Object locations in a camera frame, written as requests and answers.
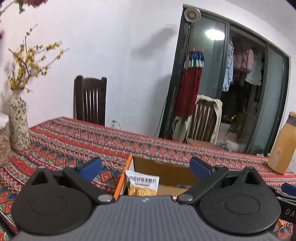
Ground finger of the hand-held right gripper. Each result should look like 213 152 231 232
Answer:
282 183 296 197
273 190 296 202

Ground pink hanging garments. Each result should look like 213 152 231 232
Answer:
233 39 255 72

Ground dark wooden chair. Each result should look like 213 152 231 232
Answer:
73 75 107 127

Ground white fluffy object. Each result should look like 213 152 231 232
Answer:
221 139 247 152

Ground brown wooden chair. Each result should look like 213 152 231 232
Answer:
187 96 220 143

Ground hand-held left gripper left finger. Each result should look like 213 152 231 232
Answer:
31 157 115 205

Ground yellow flower branches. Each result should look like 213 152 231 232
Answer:
8 23 70 93

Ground white hanging garment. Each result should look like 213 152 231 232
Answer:
245 52 264 86

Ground sliding glass door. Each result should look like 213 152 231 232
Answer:
158 3 290 156

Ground floral ceramic vase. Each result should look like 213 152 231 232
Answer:
8 89 31 151

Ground pink artificial flowers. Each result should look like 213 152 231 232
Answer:
0 0 49 40

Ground yellow thermos jug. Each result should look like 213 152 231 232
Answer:
267 111 296 175

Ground red patterned tablecloth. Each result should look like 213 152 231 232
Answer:
0 116 296 241

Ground round lamp head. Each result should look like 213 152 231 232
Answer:
184 7 201 23

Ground black lamp stand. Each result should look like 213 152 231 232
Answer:
159 23 192 137

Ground chair with draped cloth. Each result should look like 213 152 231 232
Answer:
172 95 223 145

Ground orange cardboard box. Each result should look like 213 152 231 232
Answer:
113 155 201 201

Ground red tassel hanging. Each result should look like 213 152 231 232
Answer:
174 49 205 117

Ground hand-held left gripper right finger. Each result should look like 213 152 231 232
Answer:
176 157 265 205

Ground light blue shirt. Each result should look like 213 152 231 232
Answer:
222 40 234 92

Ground clear lidded container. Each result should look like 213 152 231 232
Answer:
0 113 12 165

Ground white orange crisps packet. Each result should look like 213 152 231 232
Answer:
125 170 160 197

